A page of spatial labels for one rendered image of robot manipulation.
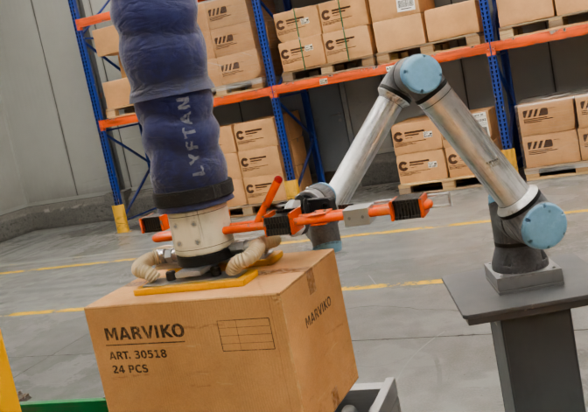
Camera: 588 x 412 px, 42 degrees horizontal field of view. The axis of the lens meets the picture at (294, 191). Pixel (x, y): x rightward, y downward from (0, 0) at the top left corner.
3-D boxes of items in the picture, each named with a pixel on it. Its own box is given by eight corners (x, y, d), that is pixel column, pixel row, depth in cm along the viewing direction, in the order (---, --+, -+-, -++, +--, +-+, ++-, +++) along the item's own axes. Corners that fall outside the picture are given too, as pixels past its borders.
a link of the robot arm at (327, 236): (339, 247, 247) (332, 209, 245) (346, 254, 235) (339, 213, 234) (311, 253, 246) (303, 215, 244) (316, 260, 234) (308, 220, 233)
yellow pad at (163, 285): (133, 296, 212) (129, 279, 212) (152, 285, 221) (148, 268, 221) (244, 287, 200) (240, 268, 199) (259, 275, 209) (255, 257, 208)
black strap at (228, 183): (139, 212, 210) (136, 199, 209) (180, 195, 231) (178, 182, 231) (213, 202, 202) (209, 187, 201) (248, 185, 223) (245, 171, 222)
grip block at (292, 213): (263, 238, 206) (259, 217, 205) (277, 229, 215) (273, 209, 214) (293, 235, 202) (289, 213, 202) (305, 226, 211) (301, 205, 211)
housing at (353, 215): (344, 227, 199) (340, 211, 198) (351, 221, 205) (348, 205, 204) (370, 225, 196) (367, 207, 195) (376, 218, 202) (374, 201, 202)
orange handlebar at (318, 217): (118, 250, 225) (115, 238, 224) (169, 225, 252) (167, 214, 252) (431, 212, 190) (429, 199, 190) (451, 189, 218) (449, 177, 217)
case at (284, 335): (115, 443, 217) (82, 307, 211) (186, 381, 253) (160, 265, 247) (311, 445, 193) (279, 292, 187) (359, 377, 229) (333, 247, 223)
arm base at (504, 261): (484, 265, 275) (479, 238, 273) (535, 254, 276) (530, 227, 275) (504, 277, 256) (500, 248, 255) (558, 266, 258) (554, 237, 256)
